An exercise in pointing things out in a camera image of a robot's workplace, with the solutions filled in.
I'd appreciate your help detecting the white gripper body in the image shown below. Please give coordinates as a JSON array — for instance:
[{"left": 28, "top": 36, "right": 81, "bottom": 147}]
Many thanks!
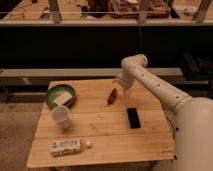
[{"left": 113, "top": 76, "right": 134, "bottom": 91}]

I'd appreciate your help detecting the red pepper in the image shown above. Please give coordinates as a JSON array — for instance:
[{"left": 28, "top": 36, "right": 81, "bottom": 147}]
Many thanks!
[{"left": 107, "top": 88, "right": 117, "bottom": 104}]

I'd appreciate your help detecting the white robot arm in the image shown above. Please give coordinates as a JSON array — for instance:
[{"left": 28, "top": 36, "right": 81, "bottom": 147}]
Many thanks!
[{"left": 116, "top": 54, "right": 213, "bottom": 171}]

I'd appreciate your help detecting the black phone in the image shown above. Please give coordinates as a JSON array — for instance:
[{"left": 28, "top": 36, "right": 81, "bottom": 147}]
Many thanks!
[{"left": 127, "top": 108, "right": 141, "bottom": 129}]

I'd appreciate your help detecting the wooden folding table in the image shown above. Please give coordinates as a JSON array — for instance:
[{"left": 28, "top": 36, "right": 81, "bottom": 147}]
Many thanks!
[{"left": 27, "top": 79, "right": 173, "bottom": 169}]

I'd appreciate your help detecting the white block on plate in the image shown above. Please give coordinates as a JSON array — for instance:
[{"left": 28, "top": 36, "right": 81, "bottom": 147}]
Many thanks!
[{"left": 54, "top": 92, "right": 72, "bottom": 105}]

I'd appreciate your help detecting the green plate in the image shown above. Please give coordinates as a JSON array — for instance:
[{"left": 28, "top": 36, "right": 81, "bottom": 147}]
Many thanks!
[{"left": 44, "top": 84, "right": 76, "bottom": 109}]

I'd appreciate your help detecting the white plastic bottle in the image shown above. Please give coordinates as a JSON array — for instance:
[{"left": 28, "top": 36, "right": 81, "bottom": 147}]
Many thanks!
[{"left": 49, "top": 138, "right": 92, "bottom": 157}]

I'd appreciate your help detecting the long background workbench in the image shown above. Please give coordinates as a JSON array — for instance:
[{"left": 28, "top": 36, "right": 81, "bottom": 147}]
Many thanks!
[{"left": 0, "top": 0, "right": 213, "bottom": 26}]

